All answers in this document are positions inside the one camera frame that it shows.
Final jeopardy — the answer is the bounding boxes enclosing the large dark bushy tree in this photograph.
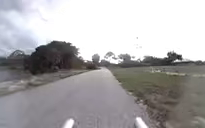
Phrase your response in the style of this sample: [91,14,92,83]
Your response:
[23,40,85,75]

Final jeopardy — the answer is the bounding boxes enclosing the pale patch of sand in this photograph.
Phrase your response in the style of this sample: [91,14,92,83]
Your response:
[148,67,205,78]

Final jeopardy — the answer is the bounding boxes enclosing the row of distant trees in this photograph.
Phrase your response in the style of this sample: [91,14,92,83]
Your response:
[90,50,205,68]

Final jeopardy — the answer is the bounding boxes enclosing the grey asphalt path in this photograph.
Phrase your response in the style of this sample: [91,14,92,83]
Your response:
[0,67,151,128]

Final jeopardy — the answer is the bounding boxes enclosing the grass and dirt verge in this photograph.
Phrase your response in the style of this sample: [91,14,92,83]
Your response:
[0,68,91,100]

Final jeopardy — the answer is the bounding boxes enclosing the water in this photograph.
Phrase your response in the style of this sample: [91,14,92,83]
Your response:
[0,67,33,84]

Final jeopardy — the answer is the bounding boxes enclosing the grass field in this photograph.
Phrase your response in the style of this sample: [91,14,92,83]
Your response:
[107,63,205,128]

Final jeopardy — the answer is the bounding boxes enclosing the robot's own part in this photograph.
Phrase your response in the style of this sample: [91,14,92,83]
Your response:
[61,118,76,128]
[134,116,149,128]

